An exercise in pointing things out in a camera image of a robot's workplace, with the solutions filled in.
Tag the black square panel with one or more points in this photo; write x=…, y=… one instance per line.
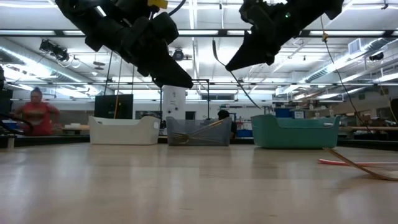
x=105, y=107

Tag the wooden stick utensil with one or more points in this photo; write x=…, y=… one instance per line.
x=357, y=166

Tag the person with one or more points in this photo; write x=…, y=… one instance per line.
x=223, y=114
x=38, y=118

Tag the grey translucent plastic bin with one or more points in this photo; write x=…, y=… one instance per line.
x=199, y=141

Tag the round black ceiling camera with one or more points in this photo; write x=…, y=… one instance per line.
x=178, y=55

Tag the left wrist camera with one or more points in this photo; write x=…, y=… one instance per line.
x=164, y=28

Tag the blue storage bins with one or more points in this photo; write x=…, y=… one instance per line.
x=283, y=112

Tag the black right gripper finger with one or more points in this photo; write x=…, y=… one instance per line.
x=252, y=56

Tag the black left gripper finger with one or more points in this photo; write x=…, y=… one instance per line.
x=169, y=73

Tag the white tall cabinet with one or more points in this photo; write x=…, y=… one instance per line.
x=174, y=102

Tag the white plastic bin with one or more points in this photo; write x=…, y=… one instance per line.
x=124, y=132

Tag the fork pair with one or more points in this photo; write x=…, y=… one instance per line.
x=180, y=138

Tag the black overhead rig bar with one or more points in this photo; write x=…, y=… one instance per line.
x=202, y=32

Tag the black ceiling camera cluster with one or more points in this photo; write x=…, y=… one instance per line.
x=54, y=49

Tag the teal plastic bin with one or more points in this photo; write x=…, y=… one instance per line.
x=295, y=135

